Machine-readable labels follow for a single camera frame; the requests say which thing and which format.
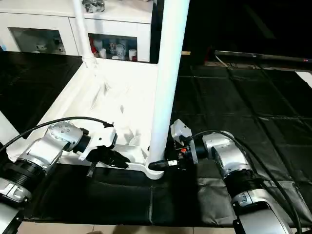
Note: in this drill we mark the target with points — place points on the black work mat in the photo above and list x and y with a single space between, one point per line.
234 185

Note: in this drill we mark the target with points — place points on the small grey metal object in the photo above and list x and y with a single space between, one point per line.
93 5

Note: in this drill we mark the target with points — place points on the small white jar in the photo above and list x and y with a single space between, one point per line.
117 49

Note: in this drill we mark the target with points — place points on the small tan label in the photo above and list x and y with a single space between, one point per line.
185 52

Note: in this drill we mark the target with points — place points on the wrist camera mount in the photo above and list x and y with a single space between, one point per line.
100 139
180 130

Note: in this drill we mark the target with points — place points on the large black cabinet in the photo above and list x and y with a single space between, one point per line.
248 27

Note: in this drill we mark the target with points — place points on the white plastic table top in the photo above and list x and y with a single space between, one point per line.
112 102

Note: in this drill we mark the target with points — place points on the long black bar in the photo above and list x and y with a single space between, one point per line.
263 56

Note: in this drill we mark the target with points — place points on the small dark figurines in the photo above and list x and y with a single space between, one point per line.
48 47

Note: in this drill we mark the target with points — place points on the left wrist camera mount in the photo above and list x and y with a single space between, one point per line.
100 139

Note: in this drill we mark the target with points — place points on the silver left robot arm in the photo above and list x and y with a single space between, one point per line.
39 156

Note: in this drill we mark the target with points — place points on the small red bottle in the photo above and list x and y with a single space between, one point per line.
92 48

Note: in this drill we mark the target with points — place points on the white glass-door cabinet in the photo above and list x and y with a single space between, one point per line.
73 24

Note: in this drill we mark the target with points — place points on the white board strip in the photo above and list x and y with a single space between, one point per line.
306 77

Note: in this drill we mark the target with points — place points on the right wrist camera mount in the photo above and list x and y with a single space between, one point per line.
180 130

